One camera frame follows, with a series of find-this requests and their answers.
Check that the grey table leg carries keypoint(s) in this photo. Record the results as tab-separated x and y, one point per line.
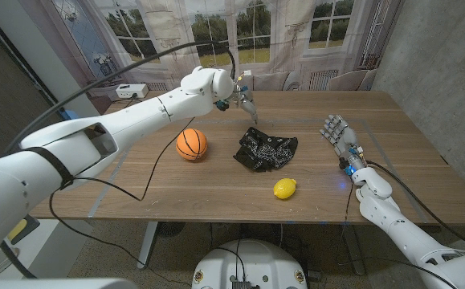
353	249

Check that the yellow black foot pedal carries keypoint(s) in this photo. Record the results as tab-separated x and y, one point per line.
17	229

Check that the yellow toy lemon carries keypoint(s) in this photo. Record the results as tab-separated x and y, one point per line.
284	189

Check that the black round fan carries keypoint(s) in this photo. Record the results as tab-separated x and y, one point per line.
170	229

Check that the white floor platform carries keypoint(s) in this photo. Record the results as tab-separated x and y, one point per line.
55	249

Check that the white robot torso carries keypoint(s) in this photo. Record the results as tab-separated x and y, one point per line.
256	265

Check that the orange toy basketball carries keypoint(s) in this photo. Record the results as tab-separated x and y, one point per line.
191	144

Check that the white left shoulder cover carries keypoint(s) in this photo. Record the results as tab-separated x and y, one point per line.
55	284

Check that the black paisley bandana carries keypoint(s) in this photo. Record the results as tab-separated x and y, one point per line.
264	152

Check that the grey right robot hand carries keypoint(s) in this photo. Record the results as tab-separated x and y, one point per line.
346	140

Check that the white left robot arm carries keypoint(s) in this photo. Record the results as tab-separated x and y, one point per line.
135	120

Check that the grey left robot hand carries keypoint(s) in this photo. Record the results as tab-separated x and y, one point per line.
248	105

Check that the white table leg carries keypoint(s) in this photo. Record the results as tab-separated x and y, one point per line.
147	245

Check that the printed window backdrop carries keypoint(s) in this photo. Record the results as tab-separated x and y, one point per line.
296	40

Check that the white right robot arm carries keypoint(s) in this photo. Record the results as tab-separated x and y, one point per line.
396	225

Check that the white power strip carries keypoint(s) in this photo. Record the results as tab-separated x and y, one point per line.
131	90

